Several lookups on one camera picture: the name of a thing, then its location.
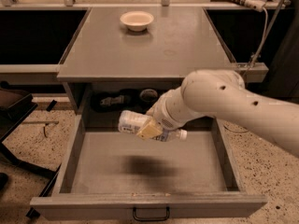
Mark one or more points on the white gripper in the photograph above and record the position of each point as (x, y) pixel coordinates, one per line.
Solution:
(163, 115)

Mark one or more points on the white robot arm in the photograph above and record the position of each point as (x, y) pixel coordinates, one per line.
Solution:
(221, 94)

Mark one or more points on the grey open top drawer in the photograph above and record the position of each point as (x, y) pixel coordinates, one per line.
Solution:
(105, 174)

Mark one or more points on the black tape roll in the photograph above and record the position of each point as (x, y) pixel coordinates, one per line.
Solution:
(148, 96)

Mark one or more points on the black bag with tool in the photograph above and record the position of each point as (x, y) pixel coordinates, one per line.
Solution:
(102, 102)

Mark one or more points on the grey cabinet desk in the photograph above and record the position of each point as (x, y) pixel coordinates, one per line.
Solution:
(179, 41)

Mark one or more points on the white bowl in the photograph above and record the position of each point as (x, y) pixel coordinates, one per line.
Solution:
(136, 21)

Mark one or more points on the black drawer handle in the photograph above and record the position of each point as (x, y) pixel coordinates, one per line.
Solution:
(151, 214)

